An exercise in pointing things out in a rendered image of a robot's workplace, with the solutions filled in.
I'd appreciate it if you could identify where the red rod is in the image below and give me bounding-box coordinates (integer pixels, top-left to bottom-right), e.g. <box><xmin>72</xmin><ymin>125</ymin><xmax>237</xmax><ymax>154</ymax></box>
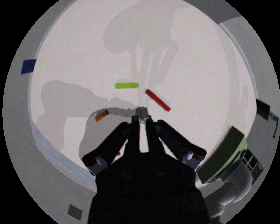
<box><xmin>146</xmin><ymin>89</ymin><xmax>170</xmax><ymax>112</ymax></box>

